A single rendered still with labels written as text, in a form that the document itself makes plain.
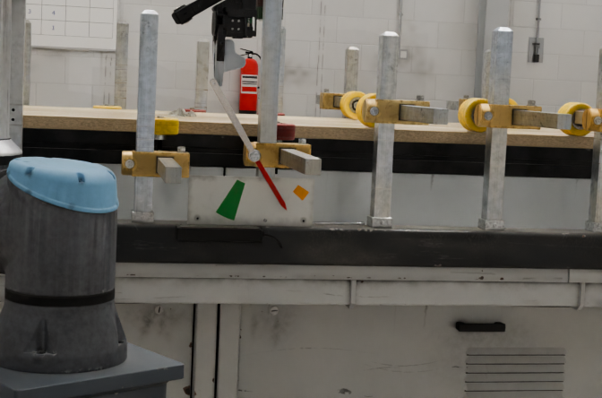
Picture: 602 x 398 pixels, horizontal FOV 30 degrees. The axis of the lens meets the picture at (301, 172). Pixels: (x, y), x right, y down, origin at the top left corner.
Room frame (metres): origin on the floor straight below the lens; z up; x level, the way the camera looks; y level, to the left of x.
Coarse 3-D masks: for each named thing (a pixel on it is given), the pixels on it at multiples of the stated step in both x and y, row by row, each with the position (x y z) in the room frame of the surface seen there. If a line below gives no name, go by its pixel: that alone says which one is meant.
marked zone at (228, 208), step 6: (234, 186) 2.29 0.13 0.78; (240, 186) 2.29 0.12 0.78; (228, 192) 2.29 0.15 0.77; (234, 192) 2.29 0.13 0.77; (240, 192) 2.29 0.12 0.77; (228, 198) 2.29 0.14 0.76; (234, 198) 2.29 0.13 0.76; (240, 198) 2.29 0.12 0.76; (222, 204) 2.28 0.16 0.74; (228, 204) 2.29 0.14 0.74; (234, 204) 2.29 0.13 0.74; (222, 210) 2.28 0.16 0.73; (228, 210) 2.29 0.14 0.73; (234, 210) 2.29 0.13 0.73; (228, 216) 2.29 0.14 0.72; (234, 216) 2.29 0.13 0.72
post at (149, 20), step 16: (144, 16) 2.26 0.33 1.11; (144, 32) 2.26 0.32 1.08; (144, 48) 2.26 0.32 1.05; (144, 64) 2.26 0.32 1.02; (144, 80) 2.26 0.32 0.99; (144, 96) 2.26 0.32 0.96; (144, 112) 2.26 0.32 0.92; (144, 128) 2.26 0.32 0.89; (144, 144) 2.26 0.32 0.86; (144, 192) 2.26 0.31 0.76; (144, 208) 2.26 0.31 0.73
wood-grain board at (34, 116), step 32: (64, 128) 2.44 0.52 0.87; (96, 128) 2.45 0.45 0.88; (128, 128) 2.47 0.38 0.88; (192, 128) 2.49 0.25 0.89; (224, 128) 2.51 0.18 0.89; (256, 128) 2.52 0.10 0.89; (320, 128) 2.55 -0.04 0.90; (352, 128) 2.56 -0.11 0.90; (416, 128) 2.69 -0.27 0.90; (448, 128) 2.80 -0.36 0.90; (512, 128) 3.03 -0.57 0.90; (544, 128) 3.16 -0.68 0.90
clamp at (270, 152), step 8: (256, 144) 2.30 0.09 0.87; (264, 144) 2.30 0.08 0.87; (272, 144) 2.30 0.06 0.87; (280, 144) 2.31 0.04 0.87; (288, 144) 2.31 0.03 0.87; (296, 144) 2.31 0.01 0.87; (304, 144) 2.32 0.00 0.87; (264, 152) 2.30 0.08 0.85; (272, 152) 2.30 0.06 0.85; (248, 160) 2.30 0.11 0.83; (264, 160) 2.30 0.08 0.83; (272, 160) 2.30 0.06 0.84; (288, 168) 2.31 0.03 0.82
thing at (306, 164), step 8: (280, 152) 2.30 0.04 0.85; (288, 152) 2.21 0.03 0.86; (296, 152) 2.19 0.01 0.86; (304, 152) 2.20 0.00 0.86; (280, 160) 2.29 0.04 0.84; (288, 160) 2.20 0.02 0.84; (296, 160) 2.13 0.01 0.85; (304, 160) 2.05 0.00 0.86; (312, 160) 2.04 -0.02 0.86; (320, 160) 2.04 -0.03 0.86; (296, 168) 2.13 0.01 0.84; (304, 168) 2.05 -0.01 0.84; (312, 168) 2.04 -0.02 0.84; (320, 168) 2.04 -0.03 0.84
